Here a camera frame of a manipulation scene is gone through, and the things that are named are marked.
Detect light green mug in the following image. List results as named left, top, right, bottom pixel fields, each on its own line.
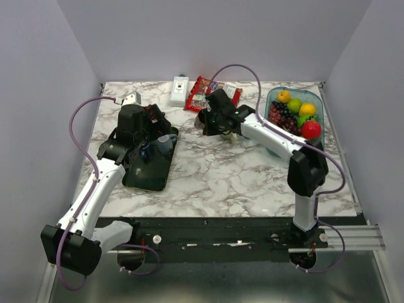
left=220, top=132, right=237, bottom=142

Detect brown striped mug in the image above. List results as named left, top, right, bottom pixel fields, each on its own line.
left=194, top=114, right=205, bottom=129

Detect dark blue mug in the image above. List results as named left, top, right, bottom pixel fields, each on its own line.
left=139, top=144, right=153, bottom=163

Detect grey blue mug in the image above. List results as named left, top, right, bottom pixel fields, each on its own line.
left=157, top=133, right=177, bottom=155

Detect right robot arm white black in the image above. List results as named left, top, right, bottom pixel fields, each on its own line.
left=198, top=89, right=328, bottom=247

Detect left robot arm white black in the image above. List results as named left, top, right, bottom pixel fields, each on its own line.
left=40, top=104, right=171, bottom=276

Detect red grape bunch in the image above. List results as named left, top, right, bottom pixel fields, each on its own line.
left=143, top=104, right=165, bottom=122

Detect red snack bag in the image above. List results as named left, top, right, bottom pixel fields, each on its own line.
left=184, top=76, right=242, bottom=112

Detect white power strip box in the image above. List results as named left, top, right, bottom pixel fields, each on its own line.
left=169, top=74, right=189, bottom=107

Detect dark green tray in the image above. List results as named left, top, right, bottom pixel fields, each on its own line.
left=122, top=127, right=179, bottom=192

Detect purple grapes in bowl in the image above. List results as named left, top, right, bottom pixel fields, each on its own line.
left=268, top=101, right=301, bottom=136

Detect green lime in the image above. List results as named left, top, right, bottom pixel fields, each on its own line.
left=287, top=98, right=302, bottom=114

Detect green apple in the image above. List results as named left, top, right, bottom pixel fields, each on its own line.
left=297, top=114, right=316, bottom=128

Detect yellow orange fruit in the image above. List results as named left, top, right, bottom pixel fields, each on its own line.
left=299, top=103, right=316, bottom=116

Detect teal plastic fruit bowl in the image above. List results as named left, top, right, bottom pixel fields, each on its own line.
left=260, top=87, right=325, bottom=146

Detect red apple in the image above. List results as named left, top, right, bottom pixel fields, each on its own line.
left=301, top=121, right=322, bottom=140

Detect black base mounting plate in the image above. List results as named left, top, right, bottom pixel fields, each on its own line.
left=104, top=216, right=329, bottom=264

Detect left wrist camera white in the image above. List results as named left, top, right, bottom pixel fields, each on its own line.
left=114, top=91, right=141, bottom=106

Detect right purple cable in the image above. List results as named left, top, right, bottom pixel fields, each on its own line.
left=210, top=64, right=347, bottom=274

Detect purple cable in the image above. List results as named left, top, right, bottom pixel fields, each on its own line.
left=55, top=96, right=160, bottom=290
left=210, top=64, right=347, bottom=274

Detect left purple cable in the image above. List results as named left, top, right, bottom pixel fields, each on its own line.
left=55, top=96, right=160, bottom=290

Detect aluminium rail frame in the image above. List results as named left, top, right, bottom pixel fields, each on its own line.
left=38, top=215, right=394, bottom=302

